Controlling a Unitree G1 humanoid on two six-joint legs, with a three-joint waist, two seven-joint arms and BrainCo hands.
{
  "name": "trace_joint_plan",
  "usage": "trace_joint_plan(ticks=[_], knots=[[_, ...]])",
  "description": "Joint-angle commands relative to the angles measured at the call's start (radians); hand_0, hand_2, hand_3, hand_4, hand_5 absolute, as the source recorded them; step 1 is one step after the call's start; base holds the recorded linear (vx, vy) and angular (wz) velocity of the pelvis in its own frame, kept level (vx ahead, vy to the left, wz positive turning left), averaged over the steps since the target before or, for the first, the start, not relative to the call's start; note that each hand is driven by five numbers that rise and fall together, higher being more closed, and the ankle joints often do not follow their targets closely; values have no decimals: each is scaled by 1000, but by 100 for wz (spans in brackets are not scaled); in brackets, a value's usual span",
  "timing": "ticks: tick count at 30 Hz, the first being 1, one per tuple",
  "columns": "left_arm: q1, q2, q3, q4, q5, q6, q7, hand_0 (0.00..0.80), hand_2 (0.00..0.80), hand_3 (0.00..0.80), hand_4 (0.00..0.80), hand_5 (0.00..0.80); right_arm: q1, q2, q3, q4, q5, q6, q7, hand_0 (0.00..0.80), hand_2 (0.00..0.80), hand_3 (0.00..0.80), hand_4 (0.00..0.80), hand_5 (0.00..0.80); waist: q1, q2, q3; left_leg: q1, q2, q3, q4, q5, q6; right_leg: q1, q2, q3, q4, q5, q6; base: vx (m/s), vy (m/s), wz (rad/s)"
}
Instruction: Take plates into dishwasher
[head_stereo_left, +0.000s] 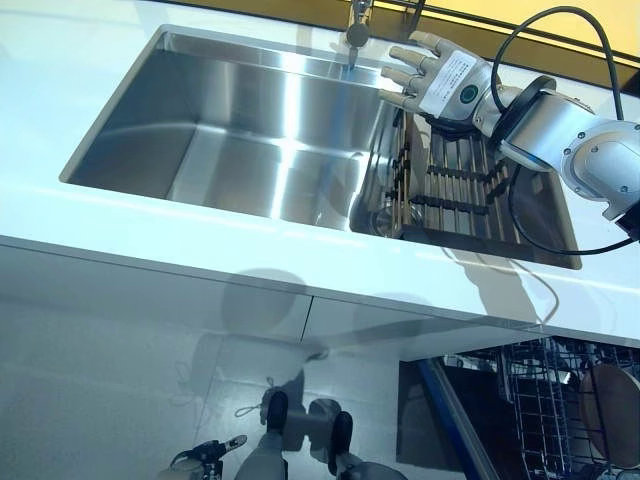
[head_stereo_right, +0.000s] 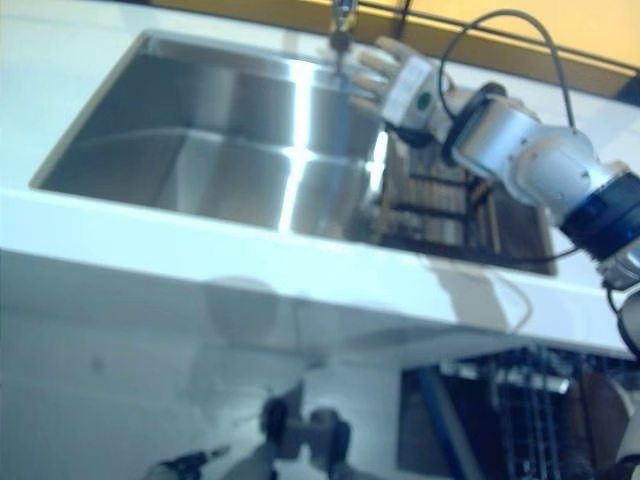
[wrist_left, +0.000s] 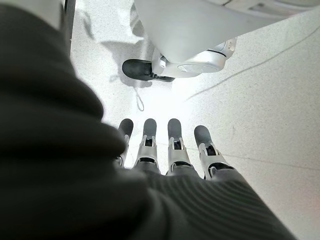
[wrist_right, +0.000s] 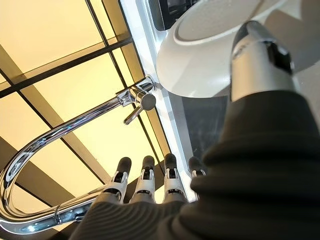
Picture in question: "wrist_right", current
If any chrome gooseneck kitchen faucet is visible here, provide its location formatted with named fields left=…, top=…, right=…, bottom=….
left=0, top=74, right=158, bottom=234

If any white ceramic plate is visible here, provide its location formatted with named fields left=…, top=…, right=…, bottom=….
left=155, top=0, right=320, bottom=99

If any black sink dish rack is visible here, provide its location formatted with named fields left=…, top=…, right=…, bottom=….
left=159, top=0, right=186, bottom=20

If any stainless steel sink basin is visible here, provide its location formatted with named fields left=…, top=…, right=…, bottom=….
left=149, top=0, right=320, bottom=163

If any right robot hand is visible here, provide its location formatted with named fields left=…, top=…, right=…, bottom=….
left=67, top=21, right=320, bottom=240

